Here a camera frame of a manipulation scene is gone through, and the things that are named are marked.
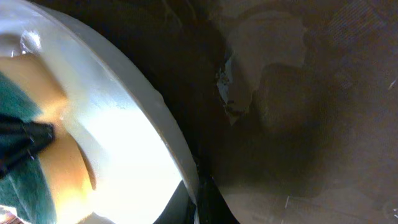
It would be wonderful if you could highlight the grey plate yellow stain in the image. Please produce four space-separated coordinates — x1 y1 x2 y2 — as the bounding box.
1 1 199 223

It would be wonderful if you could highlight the green yellow sponge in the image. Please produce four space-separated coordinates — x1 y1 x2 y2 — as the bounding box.
0 52 97 224

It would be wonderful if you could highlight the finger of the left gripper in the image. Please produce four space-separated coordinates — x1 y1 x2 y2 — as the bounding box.
1 114 55 179

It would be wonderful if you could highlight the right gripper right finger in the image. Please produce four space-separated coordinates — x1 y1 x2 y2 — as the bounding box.
197 175 239 224

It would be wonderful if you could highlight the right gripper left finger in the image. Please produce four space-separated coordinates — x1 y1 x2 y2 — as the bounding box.
154 181 196 224

